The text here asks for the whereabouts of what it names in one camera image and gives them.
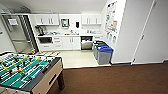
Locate white drawer unit wide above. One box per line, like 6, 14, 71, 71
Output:
37, 35, 63, 53

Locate green foosball gaming table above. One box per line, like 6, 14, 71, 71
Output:
0, 50, 66, 94

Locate white wall cabinet three handles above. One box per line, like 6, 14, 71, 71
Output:
33, 13, 61, 27

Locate white room door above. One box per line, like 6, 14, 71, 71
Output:
132, 0, 168, 65

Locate white two-door base cabinet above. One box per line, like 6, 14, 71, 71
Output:
61, 35, 82, 52

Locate grey bin green lid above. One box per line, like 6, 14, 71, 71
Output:
93, 42, 110, 61

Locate large colourful wall poster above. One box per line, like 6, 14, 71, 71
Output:
104, 1, 119, 45

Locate stainless steel refrigerator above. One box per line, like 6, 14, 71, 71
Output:
1, 13, 40, 55

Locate grey bin blue lid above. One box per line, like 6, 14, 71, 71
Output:
96, 45, 115, 66

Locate white paper notice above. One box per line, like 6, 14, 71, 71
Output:
7, 18, 19, 26

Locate black coffee machine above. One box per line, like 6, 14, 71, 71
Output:
35, 25, 46, 37

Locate white drawer unit narrow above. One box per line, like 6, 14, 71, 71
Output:
93, 34, 105, 45

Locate black built-in microwave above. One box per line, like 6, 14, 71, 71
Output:
37, 36, 54, 45

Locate white wall cabinet wide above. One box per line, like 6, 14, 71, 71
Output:
81, 13, 103, 26

